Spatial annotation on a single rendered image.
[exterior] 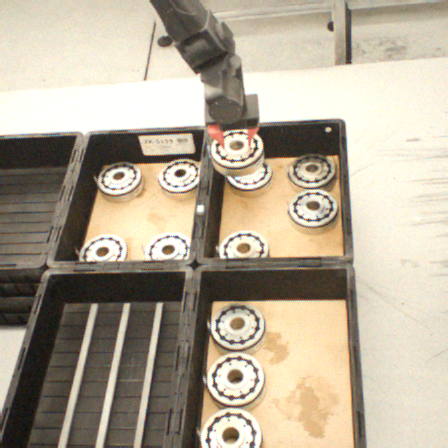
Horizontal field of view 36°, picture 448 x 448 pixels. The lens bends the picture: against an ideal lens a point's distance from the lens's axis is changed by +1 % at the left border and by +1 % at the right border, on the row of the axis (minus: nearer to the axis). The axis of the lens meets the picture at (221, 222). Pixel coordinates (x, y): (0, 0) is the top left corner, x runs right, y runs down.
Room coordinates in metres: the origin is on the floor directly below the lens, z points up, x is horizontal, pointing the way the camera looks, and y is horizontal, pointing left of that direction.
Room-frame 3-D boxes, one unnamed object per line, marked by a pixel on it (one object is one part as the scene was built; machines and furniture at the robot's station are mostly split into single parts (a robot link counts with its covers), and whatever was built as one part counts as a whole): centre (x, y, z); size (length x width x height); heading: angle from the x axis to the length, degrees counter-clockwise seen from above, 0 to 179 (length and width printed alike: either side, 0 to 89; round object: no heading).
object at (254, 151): (1.01, -0.06, 1.04); 0.10 x 0.10 x 0.01
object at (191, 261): (1.05, 0.17, 0.92); 0.40 x 0.30 x 0.02; 167
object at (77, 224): (1.05, 0.17, 0.87); 0.40 x 0.30 x 0.11; 167
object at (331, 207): (0.97, -0.20, 0.86); 0.10 x 0.10 x 0.01
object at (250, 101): (1.00, -0.06, 1.16); 0.10 x 0.07 x 0.07; 82
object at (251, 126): (1.00, -0.07, 1.09); 0.07 x 0.07 x 0.09; 82
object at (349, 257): (0.99, -0.12, 0.92); 0.40 x 0.30 x 0.02; 167
